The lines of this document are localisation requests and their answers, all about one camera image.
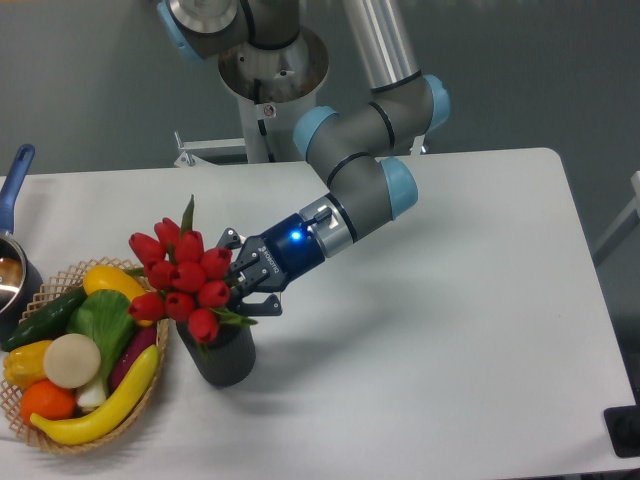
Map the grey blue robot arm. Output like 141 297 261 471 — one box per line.
157 1 450 317

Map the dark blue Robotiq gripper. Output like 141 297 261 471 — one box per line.
217 213 325 317

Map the green bok choy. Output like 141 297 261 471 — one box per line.
66 290 136 413

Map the yellow bell pepper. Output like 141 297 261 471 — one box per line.
3 340 53 390

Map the green cucumber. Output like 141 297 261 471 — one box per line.
1 288 87 352

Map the dark grey ribbed vase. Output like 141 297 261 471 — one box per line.
176 323 256 388

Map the yellow banana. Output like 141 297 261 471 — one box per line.
30 345 160 446

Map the orange fruit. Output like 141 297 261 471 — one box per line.
20 380 76 426

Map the black device at edge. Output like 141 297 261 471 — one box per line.
604 405 639 458

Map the blue handled saucepan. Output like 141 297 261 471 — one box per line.
1 144 42 341

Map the red tulip bouquet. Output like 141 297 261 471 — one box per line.
128 199 257 348

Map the purple sweet potato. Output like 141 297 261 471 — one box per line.
109 326 157 392

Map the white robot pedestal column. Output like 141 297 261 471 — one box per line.
218 27 329 163

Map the yellow squash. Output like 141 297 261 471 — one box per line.
82 264 148 301

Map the white table leg frame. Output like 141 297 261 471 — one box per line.
592 171 639 268

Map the white metal base frame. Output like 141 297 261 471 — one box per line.
172 130 321 168

